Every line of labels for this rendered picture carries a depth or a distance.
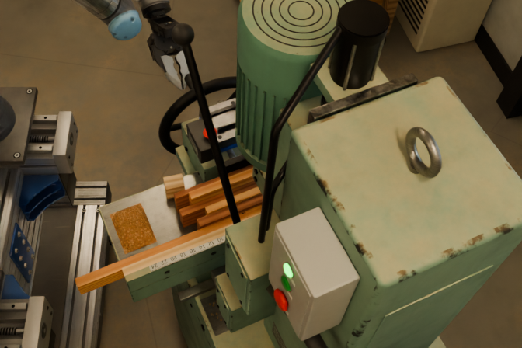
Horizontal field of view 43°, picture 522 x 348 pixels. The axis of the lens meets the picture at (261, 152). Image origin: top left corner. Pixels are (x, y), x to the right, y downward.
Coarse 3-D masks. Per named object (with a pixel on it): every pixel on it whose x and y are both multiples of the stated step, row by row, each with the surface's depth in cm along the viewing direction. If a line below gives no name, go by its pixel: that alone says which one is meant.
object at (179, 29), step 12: (180, 24) 100; (180, 36) 99; (192, 36) 100; (192, 60) 102; (192, 72) 103; (204, 96) 104; (204, 108) 105; (204, 120) 105; (216, 144) 107; (216, 156) 107; (228, 180) 109; (228, 192) 110; (228, 204) 111
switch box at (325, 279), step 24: (312, 216) 78; (288, 240) 76; (312, 240) 76; (336, 240) 76; (312, 264) 74; (336, 264) 74; (312, 288) 73; (336, 288) 73; (288, 312) 85; (312, 312) 76; (336, 312) 81
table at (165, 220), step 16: (192, 176) 147; (144, 192) 144; (160, 192) 144; (112, 208) 142; (144, 208) 142; (160, 208) 142; (112, 224) 140; (160, 224) 140; (176, 224) 140; (192, 224) 140; (112, 240) 138; (160, 240) 138; (128, 256) 136; (224, 256) 138; (192, 272) 137; (144, 288) 133; (160, 288) 137
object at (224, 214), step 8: (248, 200) 139; (256, 200) 139; (224, 208) 137; (240, 208) 137; (248, 208) 138; (208, 216) 136; (216, 216) 136; (224, 216) 136; (200, 224) 135; (208, 224) 136
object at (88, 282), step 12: (204, 228) 136; (216, 228) 136; (180, 240) 134; (144, 252) 132; (156, 252) 132; (120, 264) 131; (84, 276) 129; (96, 276) 129; (108, 276) 130; (120, 276) 132; (84, 288) 130; (96, 288) 132
